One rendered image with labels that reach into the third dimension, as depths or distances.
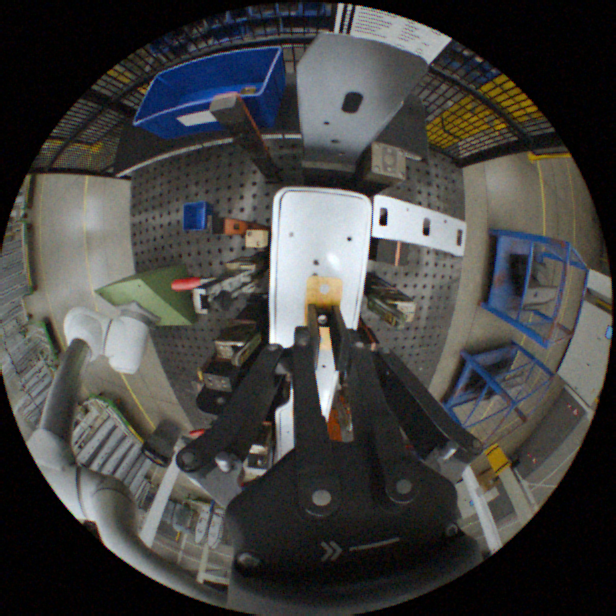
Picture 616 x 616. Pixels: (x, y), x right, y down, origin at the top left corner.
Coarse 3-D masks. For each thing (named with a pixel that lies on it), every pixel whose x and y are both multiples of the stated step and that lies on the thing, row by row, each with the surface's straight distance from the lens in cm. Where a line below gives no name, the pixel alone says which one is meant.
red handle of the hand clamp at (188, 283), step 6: (216, 276) 40; (246, 276) 40; (174, 282) 39; (180, 282) 38; (186, 282) 38; (192, 282) 38; (198, 282) 38; (204, 282) 39; (246, 282) 41; (174, 288) 39; (180, 288) 38; (186, 288) 39; (192, 288) 39
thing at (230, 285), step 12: (228, 276) 34; (240, 276) 36; (204, 288) 27; (216, 288) 29; (228, 288) 34; (240, 288) 37; (204, 300) 29; (216, 300) 27; (228, 300) 27; (204, 312) 28
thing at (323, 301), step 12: (312, 276) 20; (312, 288) 20; (336, 288) 20; (312, 300) 20; (324, 300) 20; (336, 300) 21; (324, 312) 20; (324, 324) 20; (324, 336) 22; (324, 348) 23
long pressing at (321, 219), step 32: (288, 192) 46; (320, 192) 46; (352, 192) 47; (288, 224) 45; (320, 224) 45; (352, 224) 46; (288, 256) 45; (320, 256) 45; (352, 256) 46; (288, 288) 46; (320, 288) 46; (352, 288) 47; (288, 320) 49; (352, 320) 50; (320, 352) 53; (320, 384) 60; (288, 416) 72; (288, 448) 93
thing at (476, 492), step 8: (464, 472) 458; (472, 472) 463; (464, 480) 463; (472, 480) 455; (472, 488) 452; (480, 488) 450; (472, 496) 458; (480, 496) 454; (480, 504) 450; (480, 512) 455; (488, 512) 458; (480, 520) 462; (488, 520) 456; (488, 528) 456; (488, 536) 464; (496, 536) 462; (488, 544) 472; (496, 544) 466
